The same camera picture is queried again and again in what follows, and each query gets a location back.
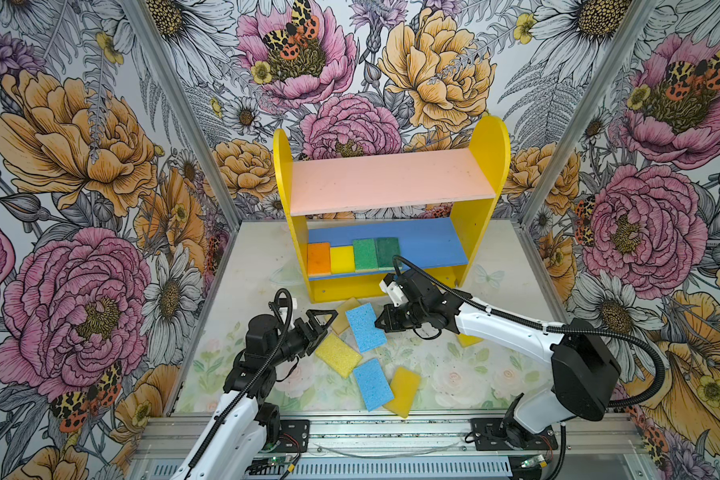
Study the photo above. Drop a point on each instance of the orange sponge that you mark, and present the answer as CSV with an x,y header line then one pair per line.
x,y
318,260

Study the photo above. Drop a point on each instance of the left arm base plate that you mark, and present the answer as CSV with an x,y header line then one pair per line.
x,y
293,438

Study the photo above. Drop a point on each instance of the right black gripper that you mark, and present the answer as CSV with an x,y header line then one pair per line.
x,y
389,313

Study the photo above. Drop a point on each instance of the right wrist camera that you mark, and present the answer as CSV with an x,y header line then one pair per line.
x,y
393,290

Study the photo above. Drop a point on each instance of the yellow wooden shelf unit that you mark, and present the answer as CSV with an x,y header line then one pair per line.
x,y
469,179

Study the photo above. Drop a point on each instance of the light green sponge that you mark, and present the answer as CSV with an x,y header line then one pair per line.
x,y
365,255

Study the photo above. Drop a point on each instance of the light blue sponge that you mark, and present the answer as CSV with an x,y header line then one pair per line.
x,y
367,336

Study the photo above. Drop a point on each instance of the bright yellow sponge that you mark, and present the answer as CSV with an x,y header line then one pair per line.
x,y
342,260

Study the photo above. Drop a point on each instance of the small yellow sponge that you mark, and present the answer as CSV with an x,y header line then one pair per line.
x,y
467,340

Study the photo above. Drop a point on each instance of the pale yellow sponge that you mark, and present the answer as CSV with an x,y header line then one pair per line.
x,y
341,323

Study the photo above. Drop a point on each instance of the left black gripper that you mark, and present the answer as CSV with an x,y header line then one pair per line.
x,y
319,328

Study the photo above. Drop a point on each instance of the aluminium front rail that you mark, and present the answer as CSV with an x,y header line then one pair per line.
x,y
381,433

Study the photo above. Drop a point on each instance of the yellow porous sponge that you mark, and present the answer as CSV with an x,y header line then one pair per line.
x,y
338,355

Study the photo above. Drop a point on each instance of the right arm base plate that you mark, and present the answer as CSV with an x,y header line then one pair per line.
x,y
492,434

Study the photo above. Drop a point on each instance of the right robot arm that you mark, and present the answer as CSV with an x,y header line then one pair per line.
x,y
583,371

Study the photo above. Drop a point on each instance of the blue porous sponge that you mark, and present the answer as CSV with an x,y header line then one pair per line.
x,y
373,385

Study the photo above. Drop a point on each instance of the golden yellow sponge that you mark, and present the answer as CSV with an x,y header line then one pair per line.
x,y
404,386

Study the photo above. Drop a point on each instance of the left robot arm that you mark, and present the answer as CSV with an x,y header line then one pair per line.
x,y
244,422

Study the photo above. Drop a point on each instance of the dark green sponge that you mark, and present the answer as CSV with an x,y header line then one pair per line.
x,y
386,249

